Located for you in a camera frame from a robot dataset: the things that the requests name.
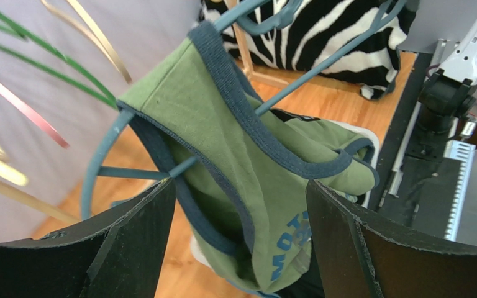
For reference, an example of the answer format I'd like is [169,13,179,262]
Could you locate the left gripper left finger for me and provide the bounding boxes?
[0,179,176,297]

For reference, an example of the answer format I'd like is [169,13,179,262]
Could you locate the zebra print blanket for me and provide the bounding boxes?
[199,0,418,101]

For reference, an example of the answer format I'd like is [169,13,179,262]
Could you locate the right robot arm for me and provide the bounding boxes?
[417,19,477,134]

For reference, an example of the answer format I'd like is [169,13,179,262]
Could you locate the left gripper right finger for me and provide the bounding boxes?
[306,180,477,297]

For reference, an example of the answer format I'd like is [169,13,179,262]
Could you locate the black top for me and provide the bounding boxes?
[278,254,325,298]

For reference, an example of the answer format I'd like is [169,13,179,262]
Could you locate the green plastic hanger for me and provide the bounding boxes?
[0,0,117,111]

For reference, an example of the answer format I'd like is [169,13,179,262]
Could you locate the teal plastic hanger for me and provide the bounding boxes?
[81,1,406,219]

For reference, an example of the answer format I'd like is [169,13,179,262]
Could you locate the wooden clothes rack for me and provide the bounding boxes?
[0,0,363,226]

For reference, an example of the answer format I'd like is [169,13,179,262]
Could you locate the white plastic basket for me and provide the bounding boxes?
[190,120,380,269]

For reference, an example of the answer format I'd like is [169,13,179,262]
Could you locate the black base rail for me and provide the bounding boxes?
[366,52,477,243]

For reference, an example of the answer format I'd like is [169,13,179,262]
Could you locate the pink plastic hanger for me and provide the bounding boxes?
[0,83,69,148]

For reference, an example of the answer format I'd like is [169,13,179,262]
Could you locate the olive green tank top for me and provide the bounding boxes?
[118,21,379,297]

